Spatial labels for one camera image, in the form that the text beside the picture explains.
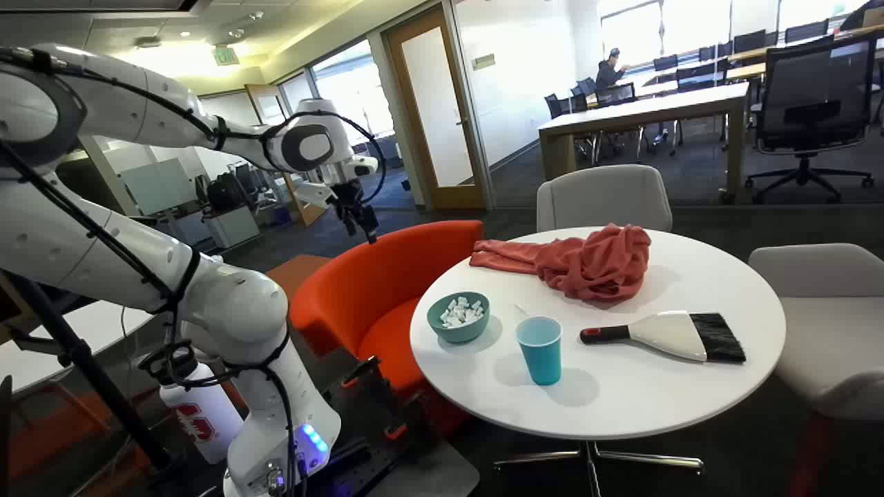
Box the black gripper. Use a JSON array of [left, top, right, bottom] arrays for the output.
[[325, 180, 382, 247]]

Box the teal bowl with white contents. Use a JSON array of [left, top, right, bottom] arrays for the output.
[[425, 291, 494, 349]]

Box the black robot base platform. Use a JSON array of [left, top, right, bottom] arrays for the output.
[[297, 356, 447, 497]]

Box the orange armchair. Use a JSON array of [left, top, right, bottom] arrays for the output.
[[286, 218, 487, 436]]

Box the wooden framed glass door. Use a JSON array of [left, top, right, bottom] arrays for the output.
[[379, 2, 492, 218]]

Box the blue plastic cup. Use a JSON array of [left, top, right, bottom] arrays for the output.
[[514, 314, 567, 390]]

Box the red crumpled cloth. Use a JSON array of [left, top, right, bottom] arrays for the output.
[[466, 220, 654, 310]]

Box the white bottle with red print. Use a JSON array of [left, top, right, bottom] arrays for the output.
[[141, 343, 245, 468]]

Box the grey chair with rounded back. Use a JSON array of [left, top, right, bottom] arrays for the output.
[[532, 164, 677, 234]]

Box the seated person in dark clothes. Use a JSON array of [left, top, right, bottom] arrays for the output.
[[593, 46, 629, 96]]

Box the small white side table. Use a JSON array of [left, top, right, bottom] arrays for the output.
[[0, 299, 155, 396]]

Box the long wooden table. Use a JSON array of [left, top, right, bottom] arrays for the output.
[[535, 80, 751, 207]]

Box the black tripod stand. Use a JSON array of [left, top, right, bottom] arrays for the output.
[[0, 146, 179, 474]]

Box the white brush with black bristles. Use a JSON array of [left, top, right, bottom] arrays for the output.
[[576, 310, 749, 367]]

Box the round white table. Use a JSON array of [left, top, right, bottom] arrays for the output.
[[405, 223, 789, 497]]

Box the black mesh office chair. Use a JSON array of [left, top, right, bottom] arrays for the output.
[[742, 34, 879, 207]]

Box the grey chair with wide seat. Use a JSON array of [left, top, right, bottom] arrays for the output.
[[745, 240, 884, 426]]

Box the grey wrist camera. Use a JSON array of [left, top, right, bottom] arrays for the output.
[[292, 176, 340, 212]]

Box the black cable along robot arm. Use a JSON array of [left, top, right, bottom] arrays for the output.
[[0, 44, 393, 497]]

